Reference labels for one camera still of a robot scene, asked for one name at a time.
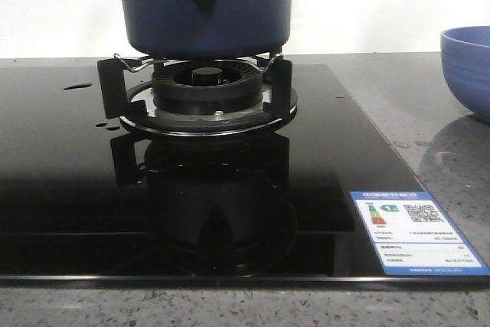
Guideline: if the dark blue cooking pot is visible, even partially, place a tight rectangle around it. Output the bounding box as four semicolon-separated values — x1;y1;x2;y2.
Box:
122;0;292;60

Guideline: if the blue ceramic bowl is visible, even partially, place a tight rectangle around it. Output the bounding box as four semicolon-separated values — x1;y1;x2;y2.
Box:
440;26;489;123

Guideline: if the black gas burner head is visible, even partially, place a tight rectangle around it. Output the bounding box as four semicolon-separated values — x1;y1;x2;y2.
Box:
152;60;263;115

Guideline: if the black glass gas cooktop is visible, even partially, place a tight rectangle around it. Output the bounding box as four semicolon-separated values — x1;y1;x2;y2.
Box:
1;65;489;289

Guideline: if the blue energy efficiency label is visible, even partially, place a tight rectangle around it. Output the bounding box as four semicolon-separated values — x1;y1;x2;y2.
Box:
350;191;489;276

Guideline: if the silver wire pot adapter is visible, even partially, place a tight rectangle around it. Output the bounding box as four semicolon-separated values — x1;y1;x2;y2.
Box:
113;53;284;73

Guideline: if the black pot support ring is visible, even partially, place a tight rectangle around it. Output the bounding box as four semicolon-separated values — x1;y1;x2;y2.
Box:
96;53;299;136

